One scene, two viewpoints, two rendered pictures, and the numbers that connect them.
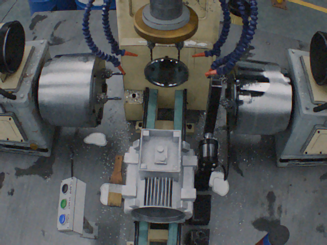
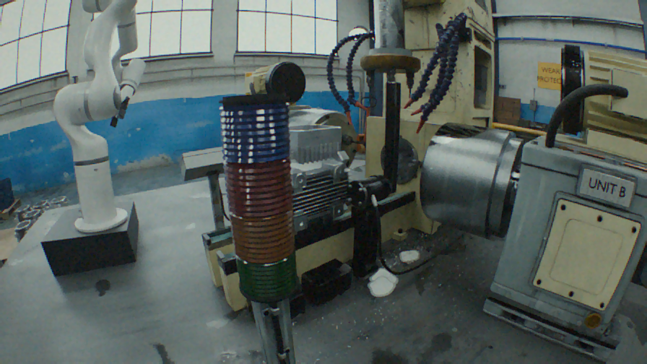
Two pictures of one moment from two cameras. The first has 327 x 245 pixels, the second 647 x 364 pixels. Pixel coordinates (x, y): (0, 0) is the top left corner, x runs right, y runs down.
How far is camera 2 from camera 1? 0.93 m
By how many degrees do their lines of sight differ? 53
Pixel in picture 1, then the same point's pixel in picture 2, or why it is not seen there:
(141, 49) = (381, 123)
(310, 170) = (542, 347)
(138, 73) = (377, 159)
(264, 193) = (435, 331)
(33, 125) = not seen: hidden behind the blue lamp
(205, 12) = (454, 104)
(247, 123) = (435, 173)
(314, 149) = (557, 275)
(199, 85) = not seen: hidden behind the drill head
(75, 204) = (213, 153)
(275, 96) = (486, 141)
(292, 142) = (512, 242)
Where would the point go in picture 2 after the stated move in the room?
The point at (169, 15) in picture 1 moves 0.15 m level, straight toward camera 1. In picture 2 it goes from (383, 42) to (346, 32)
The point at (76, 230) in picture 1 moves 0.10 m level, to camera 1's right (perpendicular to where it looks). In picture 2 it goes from (186, 162) to (197, 168)
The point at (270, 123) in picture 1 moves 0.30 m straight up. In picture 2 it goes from (471, 180) to (477, 25)
